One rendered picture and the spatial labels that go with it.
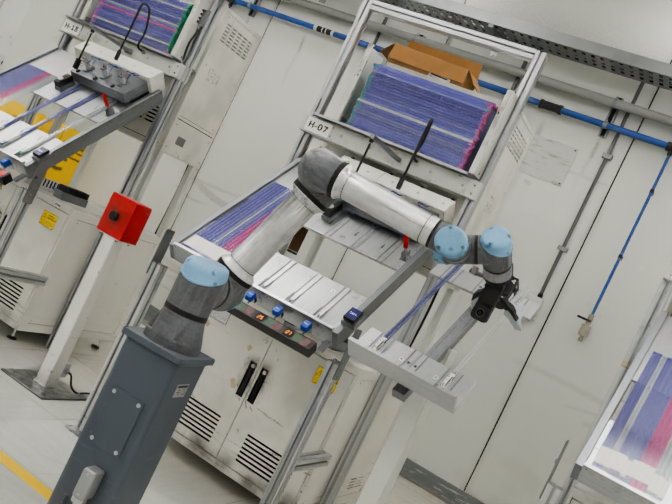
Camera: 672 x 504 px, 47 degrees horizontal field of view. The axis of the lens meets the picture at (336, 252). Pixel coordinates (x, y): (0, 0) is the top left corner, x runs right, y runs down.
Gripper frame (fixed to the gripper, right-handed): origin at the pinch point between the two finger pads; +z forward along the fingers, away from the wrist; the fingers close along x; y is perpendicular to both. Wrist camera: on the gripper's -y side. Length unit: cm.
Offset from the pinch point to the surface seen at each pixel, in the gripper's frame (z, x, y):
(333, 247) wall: 162, 161, 89
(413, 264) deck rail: 22, 42, 18
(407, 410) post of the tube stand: 18.3, 12.3, -28.9
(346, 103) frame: 8, 100, 62
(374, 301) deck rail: 14.5, 40.7, -4.3
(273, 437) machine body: 56, 60, -48
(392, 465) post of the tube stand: 26, 9, -43
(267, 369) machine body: 46, 73, -32
